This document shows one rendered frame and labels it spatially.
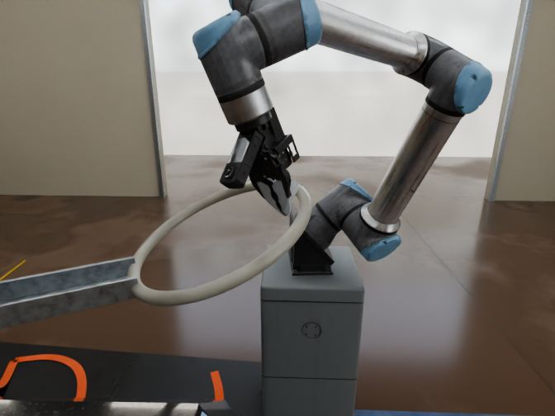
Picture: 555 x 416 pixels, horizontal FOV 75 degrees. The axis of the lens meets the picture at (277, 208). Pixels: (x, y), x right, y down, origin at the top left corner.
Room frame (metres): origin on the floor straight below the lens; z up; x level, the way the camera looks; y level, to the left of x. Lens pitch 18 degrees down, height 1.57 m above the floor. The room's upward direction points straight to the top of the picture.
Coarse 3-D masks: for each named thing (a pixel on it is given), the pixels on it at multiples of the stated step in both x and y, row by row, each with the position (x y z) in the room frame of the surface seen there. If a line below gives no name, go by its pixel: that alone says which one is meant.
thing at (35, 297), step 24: (96, 264) 0.78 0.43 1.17; (120, 264) 0.80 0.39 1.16; (0, 288) 0.70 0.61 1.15; (24, 288) 0.72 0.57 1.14; (48, 288) 0.74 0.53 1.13; (72, 288) 0.75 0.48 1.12; (96, 288) 0.68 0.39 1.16; (120, 288) 0.70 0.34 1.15; (0, 312) 0.61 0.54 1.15; (24, 312) 0.63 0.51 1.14; (48, 312) 0.64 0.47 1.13; (72, 312) 0.66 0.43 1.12
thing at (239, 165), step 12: (240, 132) 0.69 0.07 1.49; (252, 132) 0.67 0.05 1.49; (240, 144) 0.66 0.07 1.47; (252, 144) 0.65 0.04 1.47; (240, 156) 0.64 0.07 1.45; (252, 156) 0.64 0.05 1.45; (228, 168) 0.63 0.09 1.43; (240, 168) 0.62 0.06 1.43; (228, 180) 0.62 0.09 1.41; (240, 180) 0.61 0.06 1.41
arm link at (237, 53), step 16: (224, 16) 0.63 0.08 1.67; (208, 32) 0.62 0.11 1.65; (224, 32) 0.62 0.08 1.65; (240, 32) 0.64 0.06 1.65; (256, 32) 0.64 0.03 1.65; (208, 48) 0.63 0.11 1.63; (224, 48) 0.63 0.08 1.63; (240, 48) 0.63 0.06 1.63; (256, 48) 0.64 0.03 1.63; (208, 64) 0.64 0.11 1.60; (224, 64) 0.63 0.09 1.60; (240, 64) 0.64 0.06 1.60; (256, 64) 0.66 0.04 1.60; (224, 80) 0.64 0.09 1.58; (240, 80) 0.64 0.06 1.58; (256, 80) 0.65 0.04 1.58; (224, 96) 0.65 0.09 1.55; (240, 96) 0.64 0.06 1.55
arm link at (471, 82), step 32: (448, 64) 1.00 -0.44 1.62; (480, 64) 0.98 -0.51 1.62; (448, 96) 0.99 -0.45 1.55; (480, 96) 0.98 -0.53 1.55; (416, 128) 1.07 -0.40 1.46; (448, 128) 1.02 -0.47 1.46; (416, 160) 1.07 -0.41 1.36; (384, 192) 1.15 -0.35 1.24; (352, 224) 1.26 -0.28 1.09; (384, 224) 1.17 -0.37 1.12; (384, 256) 1.24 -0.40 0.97
